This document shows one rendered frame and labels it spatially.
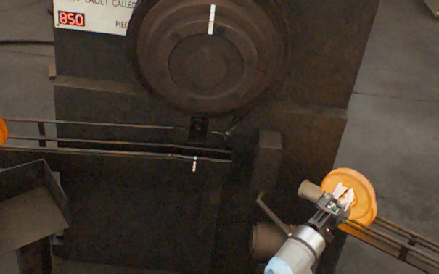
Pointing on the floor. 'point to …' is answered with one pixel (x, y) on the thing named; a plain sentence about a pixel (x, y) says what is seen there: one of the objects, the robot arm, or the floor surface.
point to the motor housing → (265, 243)
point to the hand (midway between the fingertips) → (349, 189)
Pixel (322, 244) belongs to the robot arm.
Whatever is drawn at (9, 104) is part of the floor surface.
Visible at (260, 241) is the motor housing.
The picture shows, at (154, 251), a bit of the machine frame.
